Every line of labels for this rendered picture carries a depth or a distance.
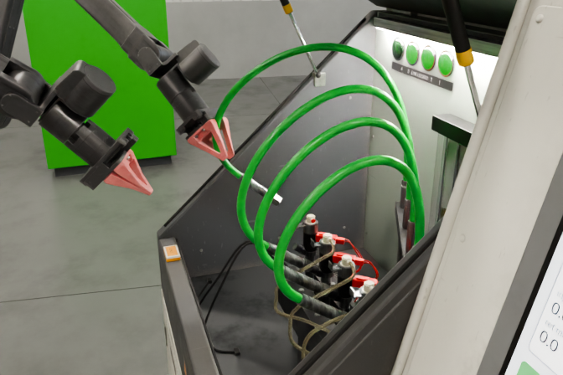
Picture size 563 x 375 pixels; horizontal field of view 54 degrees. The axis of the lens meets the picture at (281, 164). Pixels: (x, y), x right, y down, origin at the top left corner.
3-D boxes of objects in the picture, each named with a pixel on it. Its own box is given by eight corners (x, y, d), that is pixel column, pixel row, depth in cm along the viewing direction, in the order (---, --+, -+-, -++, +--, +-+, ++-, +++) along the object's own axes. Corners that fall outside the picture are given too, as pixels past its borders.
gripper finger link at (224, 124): (248, 145, 111) (220, 109, 112) (233, 149, 104) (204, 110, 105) (225, 166, 113) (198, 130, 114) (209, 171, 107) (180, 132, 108)
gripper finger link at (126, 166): (157, 192, 89) (111, 153, 86) (128, 220, 90) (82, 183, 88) (163, 175, 95) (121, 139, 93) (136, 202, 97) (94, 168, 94)
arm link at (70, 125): (43, 111, 90) (27, 124, 85) (68, 83, 88) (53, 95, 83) (77, 139, 92) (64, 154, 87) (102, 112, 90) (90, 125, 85)
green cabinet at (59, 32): (162, 133, 517) (151, -13, 471) (177, 164, 441) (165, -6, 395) (54, 144, 488) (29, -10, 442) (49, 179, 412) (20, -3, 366)
